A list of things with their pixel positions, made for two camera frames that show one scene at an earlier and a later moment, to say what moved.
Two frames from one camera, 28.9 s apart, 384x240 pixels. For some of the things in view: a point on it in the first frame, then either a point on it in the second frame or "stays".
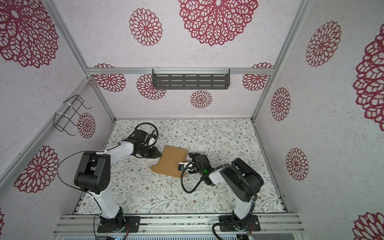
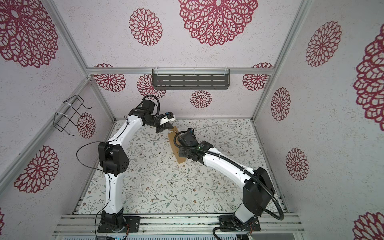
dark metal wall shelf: (191, 78) stays
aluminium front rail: (176, 224) stays
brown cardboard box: (169, 160) to (171, 137)
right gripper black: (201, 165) to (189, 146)
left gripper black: (154, 154) to (164, 126)
